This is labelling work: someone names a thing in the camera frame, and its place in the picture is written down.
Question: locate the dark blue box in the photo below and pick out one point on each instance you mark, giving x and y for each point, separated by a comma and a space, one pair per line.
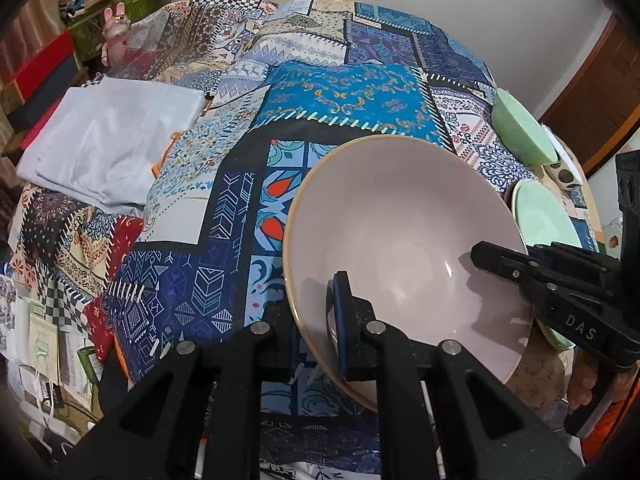
35, 107

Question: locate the patchwork printed blanket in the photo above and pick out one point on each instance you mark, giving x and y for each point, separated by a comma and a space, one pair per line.
200, 270

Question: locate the green box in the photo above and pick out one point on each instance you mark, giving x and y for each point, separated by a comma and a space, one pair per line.
100, 25

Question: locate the green bowl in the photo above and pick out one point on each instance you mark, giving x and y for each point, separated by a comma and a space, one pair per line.
520, 125

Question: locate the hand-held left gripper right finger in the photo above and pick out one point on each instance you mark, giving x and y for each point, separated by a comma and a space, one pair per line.
342, 320

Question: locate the brown wooden door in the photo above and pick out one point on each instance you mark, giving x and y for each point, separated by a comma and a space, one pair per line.
600, 110

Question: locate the red box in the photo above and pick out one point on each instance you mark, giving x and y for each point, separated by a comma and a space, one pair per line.
45, 62

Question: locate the person's right hand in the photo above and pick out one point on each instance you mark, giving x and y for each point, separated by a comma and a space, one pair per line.
582, 385

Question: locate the brown striped curtain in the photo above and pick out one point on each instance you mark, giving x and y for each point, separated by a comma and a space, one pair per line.
25, 25

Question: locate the pile of papers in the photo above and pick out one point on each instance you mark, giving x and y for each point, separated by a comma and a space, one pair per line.
45, 345

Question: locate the green plate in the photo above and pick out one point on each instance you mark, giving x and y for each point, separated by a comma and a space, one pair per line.
542, 220

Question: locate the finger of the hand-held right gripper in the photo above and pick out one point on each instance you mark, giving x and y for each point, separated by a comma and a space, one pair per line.
565, 256
500, 262

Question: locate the pink bunny toy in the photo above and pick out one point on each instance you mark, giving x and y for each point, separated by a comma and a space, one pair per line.
117, 35

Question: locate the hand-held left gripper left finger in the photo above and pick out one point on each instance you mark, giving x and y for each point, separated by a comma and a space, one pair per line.
277, 340

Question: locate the pink bowl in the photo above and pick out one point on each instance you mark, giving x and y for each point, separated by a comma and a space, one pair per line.
400, 220

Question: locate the person's right forearm orange sleeve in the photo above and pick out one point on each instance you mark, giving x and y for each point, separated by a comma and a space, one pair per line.
617, 420

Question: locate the light grey folded cloth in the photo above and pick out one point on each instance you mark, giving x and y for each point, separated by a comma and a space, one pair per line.
110, 145

